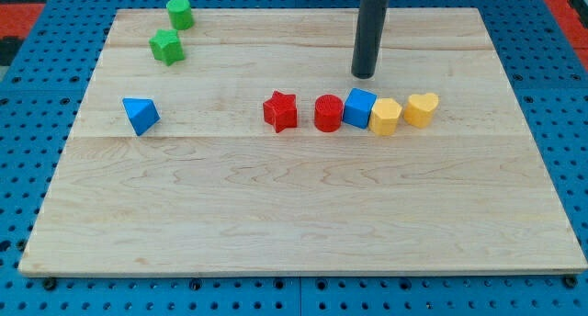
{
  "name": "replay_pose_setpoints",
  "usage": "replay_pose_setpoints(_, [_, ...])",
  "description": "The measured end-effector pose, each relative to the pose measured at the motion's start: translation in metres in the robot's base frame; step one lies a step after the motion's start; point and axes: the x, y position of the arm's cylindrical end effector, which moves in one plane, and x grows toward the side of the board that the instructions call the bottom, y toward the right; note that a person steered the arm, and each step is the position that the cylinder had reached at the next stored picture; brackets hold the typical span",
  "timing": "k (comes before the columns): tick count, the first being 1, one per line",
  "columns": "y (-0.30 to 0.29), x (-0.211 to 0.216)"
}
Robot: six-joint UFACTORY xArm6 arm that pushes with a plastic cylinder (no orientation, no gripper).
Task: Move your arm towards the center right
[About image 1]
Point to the red star block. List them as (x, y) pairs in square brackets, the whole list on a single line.
[(280, 111)]

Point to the light wooden board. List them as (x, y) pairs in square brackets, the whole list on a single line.
[(211, 190)]

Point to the red cylinder block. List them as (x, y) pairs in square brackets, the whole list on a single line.
[(328, 113)]

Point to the blue cube block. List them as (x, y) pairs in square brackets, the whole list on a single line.
[(358, 107)]

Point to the yellow hexagon block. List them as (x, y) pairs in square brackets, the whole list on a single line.
[(384, 116)]

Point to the yellow heart block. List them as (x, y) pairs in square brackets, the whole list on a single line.
[(420, 109)]

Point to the blue triangle block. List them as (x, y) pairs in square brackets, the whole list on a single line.
[(141, 112)]

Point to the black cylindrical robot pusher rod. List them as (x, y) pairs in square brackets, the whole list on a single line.
[(369, 28)]

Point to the green star block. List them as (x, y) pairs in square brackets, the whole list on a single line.
[(166, 46)]

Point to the green cylinder block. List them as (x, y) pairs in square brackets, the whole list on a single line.
[(180, 14)]

